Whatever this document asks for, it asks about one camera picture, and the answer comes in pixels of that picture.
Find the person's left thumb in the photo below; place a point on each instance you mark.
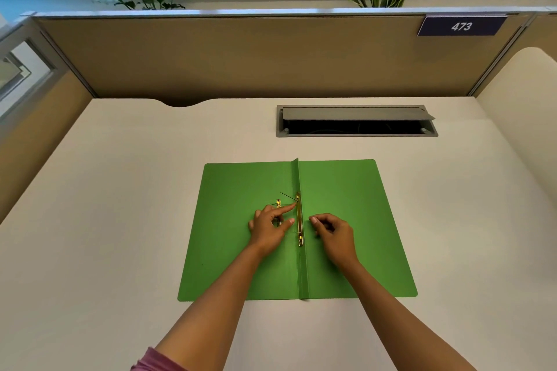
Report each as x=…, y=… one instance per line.
x=285, y=224

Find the person's left forearm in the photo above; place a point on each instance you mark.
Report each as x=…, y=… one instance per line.
x=213, y=310

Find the pink sleeve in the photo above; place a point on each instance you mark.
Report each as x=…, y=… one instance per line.
x=154, y=362

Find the beige side partition with glass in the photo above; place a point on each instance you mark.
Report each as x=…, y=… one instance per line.
x=39, y=136

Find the person's right forearm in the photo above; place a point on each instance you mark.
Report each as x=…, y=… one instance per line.
x=391, y=318

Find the beige desk partition panel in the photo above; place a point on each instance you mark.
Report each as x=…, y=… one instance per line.
x=261, y=57

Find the person's right thumb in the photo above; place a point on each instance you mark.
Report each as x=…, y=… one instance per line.
x=314, y=223

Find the gold metal fastener bar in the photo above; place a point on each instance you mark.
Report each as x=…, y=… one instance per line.
x=300, y=229

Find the dark blue number sign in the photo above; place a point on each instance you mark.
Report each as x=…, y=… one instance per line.
x=461, y=26

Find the green paper file folder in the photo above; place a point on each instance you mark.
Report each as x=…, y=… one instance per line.
x=226, y=210

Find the person's right hand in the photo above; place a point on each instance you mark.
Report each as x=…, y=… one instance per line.
x=337, y=240

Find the white rounded side partition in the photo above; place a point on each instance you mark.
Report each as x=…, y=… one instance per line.
x=526, y=105

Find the person's left hand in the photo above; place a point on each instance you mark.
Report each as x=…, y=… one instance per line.
x=265, y=231

